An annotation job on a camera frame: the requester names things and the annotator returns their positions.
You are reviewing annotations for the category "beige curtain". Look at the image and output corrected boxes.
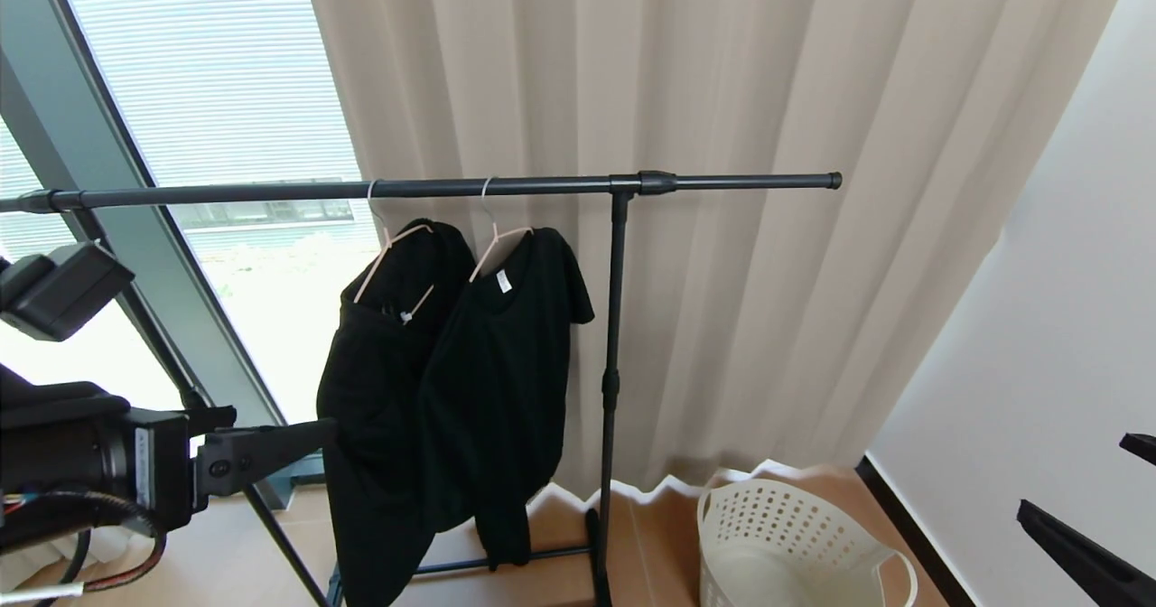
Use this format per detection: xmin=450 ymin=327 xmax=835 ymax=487
xmin=298 ymin=0 xmax=1134 ymax=500

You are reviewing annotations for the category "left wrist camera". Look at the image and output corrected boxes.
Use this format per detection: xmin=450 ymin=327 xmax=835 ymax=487
xmin=0 ymin=242 xmax=136 ymax=343

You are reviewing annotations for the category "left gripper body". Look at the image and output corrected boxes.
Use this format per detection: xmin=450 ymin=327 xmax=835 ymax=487
xmin=0 ymin=366 xmax=240 ymax=554

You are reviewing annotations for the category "pink clothes hanger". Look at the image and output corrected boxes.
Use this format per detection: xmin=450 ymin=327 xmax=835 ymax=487
xmin=468 ymin=178 xmax=534 ymax=283
xmin=352 ymin=180 xmax=436 ymax=326

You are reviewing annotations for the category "black clothes rack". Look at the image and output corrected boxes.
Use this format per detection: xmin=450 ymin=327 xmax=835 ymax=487
xmin=0 ymin=171 xmax=844 ymax=607

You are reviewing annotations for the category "black knitted garment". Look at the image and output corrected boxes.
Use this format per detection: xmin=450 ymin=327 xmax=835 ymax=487
xmin=316 ymin=219 xmax=478 ymax=607

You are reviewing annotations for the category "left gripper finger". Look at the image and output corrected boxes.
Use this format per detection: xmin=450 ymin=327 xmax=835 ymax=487
xmin=194 ymin=417 xmax=340 ymax=500

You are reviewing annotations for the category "white laundry basket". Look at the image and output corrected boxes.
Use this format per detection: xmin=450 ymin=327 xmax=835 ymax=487
xmin=697 ymin=479 xmax=920 ymax=607

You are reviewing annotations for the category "window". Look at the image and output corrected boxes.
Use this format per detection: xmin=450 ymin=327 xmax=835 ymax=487
xmin=0 ymin=0 xmax=382 ymax=486

